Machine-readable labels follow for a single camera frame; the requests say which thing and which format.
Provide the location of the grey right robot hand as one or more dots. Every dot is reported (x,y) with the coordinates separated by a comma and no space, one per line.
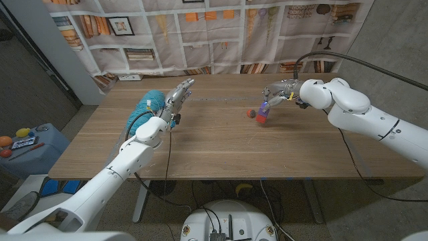
(284,89)

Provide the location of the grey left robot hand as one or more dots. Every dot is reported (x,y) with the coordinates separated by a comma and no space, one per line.
(175,98)

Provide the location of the purple magnetic cube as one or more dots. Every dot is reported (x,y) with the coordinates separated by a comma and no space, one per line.
(265,113)

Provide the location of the red magnetic cube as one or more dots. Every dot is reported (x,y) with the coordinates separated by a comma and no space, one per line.
(261,119)

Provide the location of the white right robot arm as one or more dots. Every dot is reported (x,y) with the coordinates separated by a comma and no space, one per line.
(368,117)

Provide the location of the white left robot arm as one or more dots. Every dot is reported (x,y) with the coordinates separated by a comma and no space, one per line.
(110,177)

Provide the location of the yellow toy banana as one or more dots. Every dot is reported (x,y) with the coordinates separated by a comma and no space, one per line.
(241,187)

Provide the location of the yellow toy lemon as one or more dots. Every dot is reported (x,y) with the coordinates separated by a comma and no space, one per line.
(22,132)

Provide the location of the orange toy fruit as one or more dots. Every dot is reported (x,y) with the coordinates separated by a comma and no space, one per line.
(5,141)

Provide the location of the red toy fruit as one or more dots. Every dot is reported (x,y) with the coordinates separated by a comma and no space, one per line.
(5,153)

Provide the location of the teal yarn skein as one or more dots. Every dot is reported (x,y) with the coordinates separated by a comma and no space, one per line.
(147,100)

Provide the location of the white power strip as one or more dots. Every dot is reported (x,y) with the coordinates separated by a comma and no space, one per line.
(130,77)

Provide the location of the printed bookshelf backdrop cloth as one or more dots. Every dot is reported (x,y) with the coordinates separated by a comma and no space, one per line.
(207,40)

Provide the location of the black round floor disc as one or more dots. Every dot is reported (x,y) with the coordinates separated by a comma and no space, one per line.
(164,188)

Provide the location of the white table leg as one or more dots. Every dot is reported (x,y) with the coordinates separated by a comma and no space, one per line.
(140,204)

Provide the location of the grey table leg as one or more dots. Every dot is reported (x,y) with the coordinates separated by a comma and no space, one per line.
(314,204)

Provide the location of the white robot mobile base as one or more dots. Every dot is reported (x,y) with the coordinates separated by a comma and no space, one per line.
(200,224)

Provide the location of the small grey round object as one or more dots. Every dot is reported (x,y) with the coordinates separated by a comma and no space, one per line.
(41,128)

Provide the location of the black antenna module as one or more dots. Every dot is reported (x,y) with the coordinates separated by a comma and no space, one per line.
(217,236)

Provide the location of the grey-blue padded stool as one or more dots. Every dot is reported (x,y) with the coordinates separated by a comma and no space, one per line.
(40,160)

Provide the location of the smartphone with colourful screen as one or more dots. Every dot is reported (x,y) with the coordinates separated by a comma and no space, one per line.
(25,143)

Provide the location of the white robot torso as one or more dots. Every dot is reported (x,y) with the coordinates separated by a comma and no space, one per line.
(67,237)

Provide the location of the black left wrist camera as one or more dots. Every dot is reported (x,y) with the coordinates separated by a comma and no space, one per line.
(176,120)

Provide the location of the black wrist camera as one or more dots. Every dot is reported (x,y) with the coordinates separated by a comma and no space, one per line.
(176,120)
(302,104)

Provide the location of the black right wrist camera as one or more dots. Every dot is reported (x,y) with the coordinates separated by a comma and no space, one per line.
(302,104)

